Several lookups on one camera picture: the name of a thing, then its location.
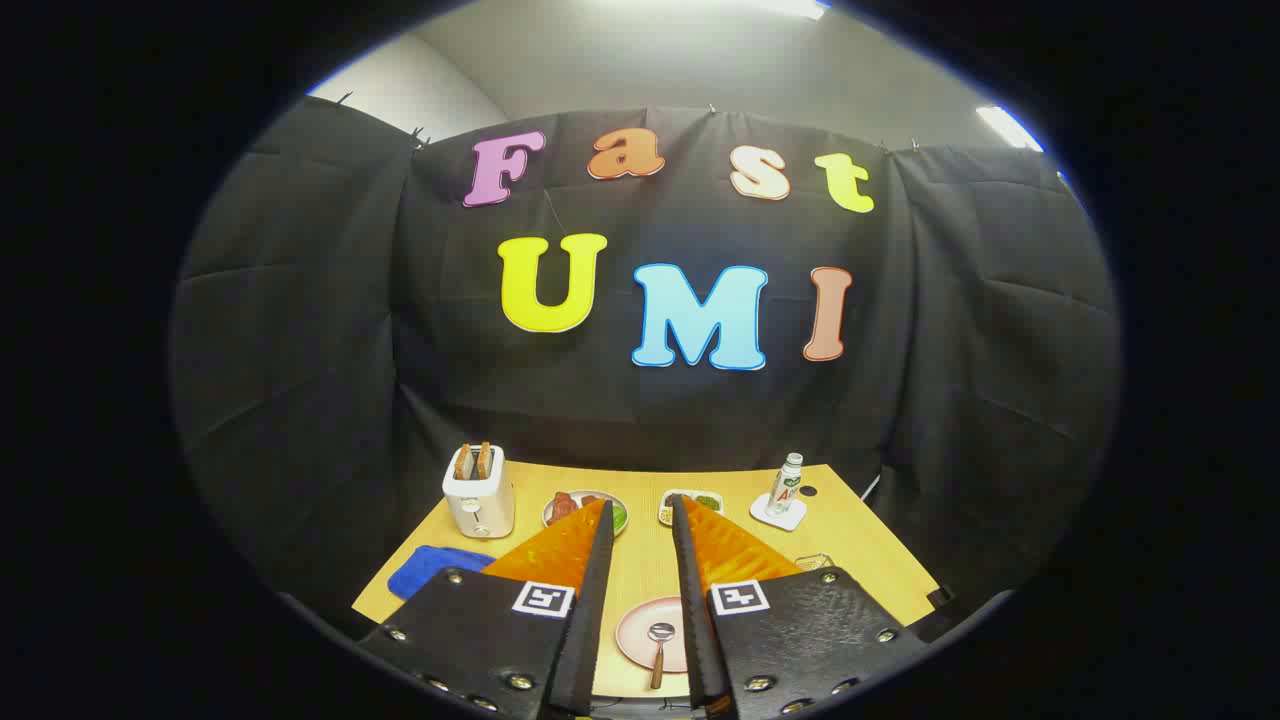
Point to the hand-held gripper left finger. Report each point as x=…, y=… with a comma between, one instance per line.
x=590, y=610

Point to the ceiling light panel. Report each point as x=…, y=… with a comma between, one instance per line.
x=1008, y=128
x=795, y=8

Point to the clear plastic drink bottle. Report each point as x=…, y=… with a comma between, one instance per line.
x=785, y=490

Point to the brown toast slice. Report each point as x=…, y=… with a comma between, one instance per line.
x=462, y=463
x=483, y=460

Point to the long brown meat slice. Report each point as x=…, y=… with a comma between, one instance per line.
x=562, y=506

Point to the white square coaster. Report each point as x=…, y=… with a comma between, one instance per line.
x=778, y=521

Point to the grey food plate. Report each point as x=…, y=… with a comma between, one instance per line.
x=585, y=495

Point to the white toaster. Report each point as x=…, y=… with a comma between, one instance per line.
x=480, y=508

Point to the blue folded cloth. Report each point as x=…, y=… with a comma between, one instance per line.
x=425, y=568

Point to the white divided bean dish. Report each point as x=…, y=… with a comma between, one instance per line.
x=700, y=500

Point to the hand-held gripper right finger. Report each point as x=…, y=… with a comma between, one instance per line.
x=692, y=610

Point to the black table clamp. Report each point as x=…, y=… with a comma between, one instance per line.
x=941, y=597

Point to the pink plate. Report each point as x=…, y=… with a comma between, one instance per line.
x=635, y=640

